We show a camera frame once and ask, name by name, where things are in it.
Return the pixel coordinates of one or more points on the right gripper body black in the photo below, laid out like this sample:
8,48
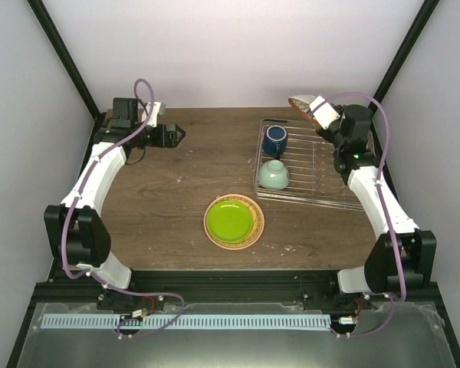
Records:
336,138

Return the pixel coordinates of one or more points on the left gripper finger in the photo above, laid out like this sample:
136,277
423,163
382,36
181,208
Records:
179,140
180,130

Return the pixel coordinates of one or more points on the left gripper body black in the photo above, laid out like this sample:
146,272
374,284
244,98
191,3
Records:
159,141

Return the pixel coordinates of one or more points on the floral patterned orange-rim plate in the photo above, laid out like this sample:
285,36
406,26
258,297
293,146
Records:
301,103

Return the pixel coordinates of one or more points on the metal wire dish rack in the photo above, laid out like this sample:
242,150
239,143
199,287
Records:
310,163

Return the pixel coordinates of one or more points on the dark blue mug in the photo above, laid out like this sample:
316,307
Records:
275,141

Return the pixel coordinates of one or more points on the light green ceramic bowl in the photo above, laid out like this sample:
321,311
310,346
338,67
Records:
273,175

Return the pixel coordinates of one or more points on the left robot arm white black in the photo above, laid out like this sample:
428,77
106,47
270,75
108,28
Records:
78,238

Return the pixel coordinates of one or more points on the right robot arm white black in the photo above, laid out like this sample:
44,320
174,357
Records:
402,258

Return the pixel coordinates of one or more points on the lime green plate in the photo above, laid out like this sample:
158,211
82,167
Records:
229,221

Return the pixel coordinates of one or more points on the orange plate at stack bottom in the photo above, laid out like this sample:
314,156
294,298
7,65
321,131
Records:
258,226

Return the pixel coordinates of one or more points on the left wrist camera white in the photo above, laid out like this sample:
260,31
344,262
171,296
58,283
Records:
151,112

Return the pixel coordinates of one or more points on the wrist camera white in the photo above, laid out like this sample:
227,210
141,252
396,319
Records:
323,112
151,112

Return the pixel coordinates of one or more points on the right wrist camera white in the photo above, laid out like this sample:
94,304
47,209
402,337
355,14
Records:
323,112

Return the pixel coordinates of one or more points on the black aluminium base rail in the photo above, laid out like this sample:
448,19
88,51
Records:
310,289

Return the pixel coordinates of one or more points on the right black frame post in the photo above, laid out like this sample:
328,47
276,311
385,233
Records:
415,30

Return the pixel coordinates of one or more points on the black frame post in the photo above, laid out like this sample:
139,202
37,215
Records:
415,30
52,33

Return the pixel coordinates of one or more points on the left black frame post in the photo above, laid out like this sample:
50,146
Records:
52,33

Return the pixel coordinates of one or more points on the light blue slotted cable duct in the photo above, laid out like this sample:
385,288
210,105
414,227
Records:
189,322

